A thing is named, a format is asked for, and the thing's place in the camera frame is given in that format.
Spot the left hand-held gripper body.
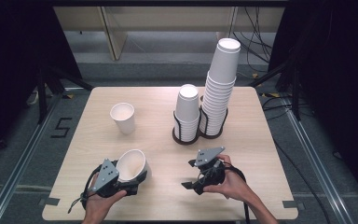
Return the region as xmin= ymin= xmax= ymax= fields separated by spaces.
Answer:
xmin=91 ymin=158 xmax=140 ymax=199

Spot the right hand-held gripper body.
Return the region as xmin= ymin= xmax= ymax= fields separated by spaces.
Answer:
xmin=194 ymin=146 xmax=227 ymax=196

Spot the white paper cup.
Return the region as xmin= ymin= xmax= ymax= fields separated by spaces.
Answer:
xmin=109 ymin=102 xmax=136 ymax=135
xmin=115 ymin=148 xmax=153 ymax=184

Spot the black wire double cup holder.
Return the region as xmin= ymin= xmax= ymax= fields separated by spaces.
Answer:
xmin=172 ymin=105 xmax=229 ymax=147

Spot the short stack of white cups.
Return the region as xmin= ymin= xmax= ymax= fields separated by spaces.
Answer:
xmin=173 ymin=83 xmax=201 ymax=144

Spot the tall stack of white cups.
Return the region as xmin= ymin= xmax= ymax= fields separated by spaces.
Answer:
xmin=199 ymin=37 xmax=242 ymax=137

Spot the person's left hand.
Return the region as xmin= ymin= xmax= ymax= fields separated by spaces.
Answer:
xmin=83 ymin=189 xmax=128 ymax=220

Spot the person's right hand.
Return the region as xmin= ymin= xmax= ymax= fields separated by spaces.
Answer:
xmin=202 ymin=154 xmax=256 ymax=205

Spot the black tape strip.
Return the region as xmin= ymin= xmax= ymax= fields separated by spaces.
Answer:
xmin=38 ymin=197 xmax=61 ymax=207
xmin=282 ymin=200 xmax=306 ymax=210

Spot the black metal stand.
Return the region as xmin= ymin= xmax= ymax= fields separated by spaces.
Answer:
xmin=248 ymin=55 xmax=302 ymax=122
xmin=36 ymin=62 xmax=94 ymax=125

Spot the leaning wooden board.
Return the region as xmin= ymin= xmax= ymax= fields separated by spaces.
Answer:
xmin=97 ymin=6 xmax=129 ymax=62

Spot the dark curtain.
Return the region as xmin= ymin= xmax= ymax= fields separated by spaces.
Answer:
xmin=268 ymin=0 xmax=358 ymax=213
xmin=0 ymin=0 xmax=82 ymax=162

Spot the black metal beam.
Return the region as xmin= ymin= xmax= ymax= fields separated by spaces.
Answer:
xmin=49 ymin=0 xmax=290 ymax=7

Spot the left hand-held gripper cable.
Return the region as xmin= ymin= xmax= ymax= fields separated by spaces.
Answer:
xmin=67 ymin=164 xmax=106 ymax=215

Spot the hand-held gripper cable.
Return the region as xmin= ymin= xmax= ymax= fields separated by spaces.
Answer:
xmin=67 ymin=164 xmax=106 ymax=215
xmin=223 ymin=164 xmax=252 ymax=224

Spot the right hand-held gripper cable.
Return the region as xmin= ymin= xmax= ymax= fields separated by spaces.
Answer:
xmin=223 ymin=164 xmax=252 ymax=224

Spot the black floor cable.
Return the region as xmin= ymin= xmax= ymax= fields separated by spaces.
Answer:
xmin=260 ymin=94 xmax=332 ymax=224

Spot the aluminium floor rail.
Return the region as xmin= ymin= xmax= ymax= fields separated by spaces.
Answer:
xmin=281 ymin=99 xmax=358 ymax=224
xmin=0 ymin=90 xmax=76 ymax=224

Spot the bundle of black cables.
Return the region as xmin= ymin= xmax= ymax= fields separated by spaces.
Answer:
xmin=232 ymin=6 xmax=274 ymax=64

